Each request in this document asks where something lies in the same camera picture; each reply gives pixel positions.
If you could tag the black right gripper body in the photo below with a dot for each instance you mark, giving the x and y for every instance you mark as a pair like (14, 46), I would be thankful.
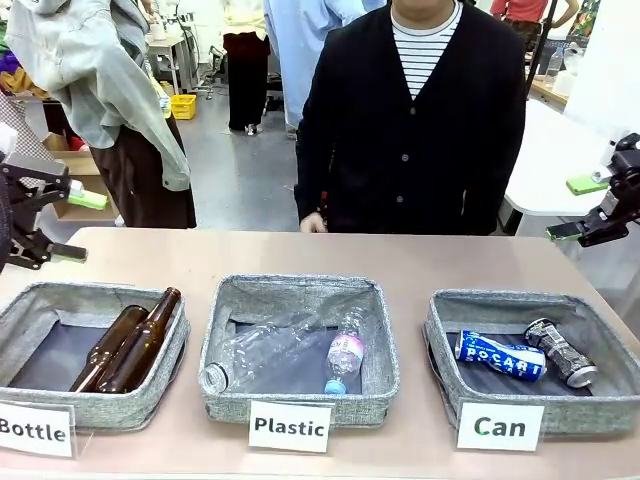
(631, 165)

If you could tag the left gripper green finger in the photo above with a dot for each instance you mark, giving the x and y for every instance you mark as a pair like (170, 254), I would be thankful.
(35, 250)
(35, 167)

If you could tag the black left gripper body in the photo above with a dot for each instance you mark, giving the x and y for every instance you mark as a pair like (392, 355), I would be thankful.
(3, 220)

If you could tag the right gripper green finger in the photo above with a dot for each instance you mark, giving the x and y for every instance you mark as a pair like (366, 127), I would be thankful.
(585, 184)
(595, 230)

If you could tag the brown glass beer bottle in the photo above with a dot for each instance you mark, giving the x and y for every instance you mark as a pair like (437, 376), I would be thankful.
(145, 335)
(112, 335)

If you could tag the black crushed drink can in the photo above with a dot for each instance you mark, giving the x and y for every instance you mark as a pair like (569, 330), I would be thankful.
(562, 352)

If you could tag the blue crushed Pocari can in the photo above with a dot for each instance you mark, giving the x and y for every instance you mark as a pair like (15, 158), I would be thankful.
(500, 356)

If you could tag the large clear plastic bottle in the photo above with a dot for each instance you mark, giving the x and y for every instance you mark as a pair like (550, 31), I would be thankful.
(270, 350)

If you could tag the small plastic bottle pink label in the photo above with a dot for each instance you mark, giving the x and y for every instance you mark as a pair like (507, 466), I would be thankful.
(345, 350)

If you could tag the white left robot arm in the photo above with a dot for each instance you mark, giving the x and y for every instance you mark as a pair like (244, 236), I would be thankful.
(6, 136)

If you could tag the grey fabric basket Bottle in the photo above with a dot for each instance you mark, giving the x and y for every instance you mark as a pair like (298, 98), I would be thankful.
(30, 307)

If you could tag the grey fabric basket Can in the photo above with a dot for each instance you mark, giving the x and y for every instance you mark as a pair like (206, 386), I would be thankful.
(600, 325)

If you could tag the white sign reading Can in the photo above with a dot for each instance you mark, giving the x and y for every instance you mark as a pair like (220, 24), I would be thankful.
(500, 426)

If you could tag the grey fabric basket Plastic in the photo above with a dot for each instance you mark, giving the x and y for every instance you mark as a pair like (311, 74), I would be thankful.
(280, 292)

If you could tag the person's right hand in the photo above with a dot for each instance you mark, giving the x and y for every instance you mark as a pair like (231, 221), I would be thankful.
(314, 223)

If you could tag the white side table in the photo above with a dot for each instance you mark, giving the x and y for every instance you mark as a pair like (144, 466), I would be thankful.
(555, 165)

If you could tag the brown cardboard box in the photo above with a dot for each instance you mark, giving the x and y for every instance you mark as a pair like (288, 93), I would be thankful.
(82, 175)

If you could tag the person in grey jacket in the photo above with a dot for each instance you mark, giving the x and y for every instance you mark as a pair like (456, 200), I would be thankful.
(100, 90)

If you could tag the clear background water bottle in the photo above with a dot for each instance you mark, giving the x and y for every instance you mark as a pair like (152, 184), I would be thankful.
(554, 61)

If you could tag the yellow plastic crate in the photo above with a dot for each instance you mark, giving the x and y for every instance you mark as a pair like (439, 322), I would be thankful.
(183, 106)

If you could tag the person in black cardigan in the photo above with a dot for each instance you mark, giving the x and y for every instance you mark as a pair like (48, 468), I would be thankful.
(415, 150)

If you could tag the grey background work table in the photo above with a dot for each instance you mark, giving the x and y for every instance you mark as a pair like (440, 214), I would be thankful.
(167, 50)

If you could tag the white sign reading Bottle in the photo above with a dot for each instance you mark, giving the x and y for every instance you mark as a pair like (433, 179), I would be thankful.
(35, 431)

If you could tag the person in red shirt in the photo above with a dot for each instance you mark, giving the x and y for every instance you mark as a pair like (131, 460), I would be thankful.
(517, 9)

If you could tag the person in dark skirt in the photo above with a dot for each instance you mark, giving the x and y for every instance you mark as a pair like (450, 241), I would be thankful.
(245, 75)

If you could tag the floral patterned fabric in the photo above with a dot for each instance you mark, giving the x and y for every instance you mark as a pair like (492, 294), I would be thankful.
(325, 197)

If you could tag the person in light blue coat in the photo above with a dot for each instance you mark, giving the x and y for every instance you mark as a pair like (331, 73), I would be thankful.
(300, 45)

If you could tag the white sign reading Plastic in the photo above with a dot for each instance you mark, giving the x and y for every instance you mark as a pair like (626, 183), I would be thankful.
(290, 425)

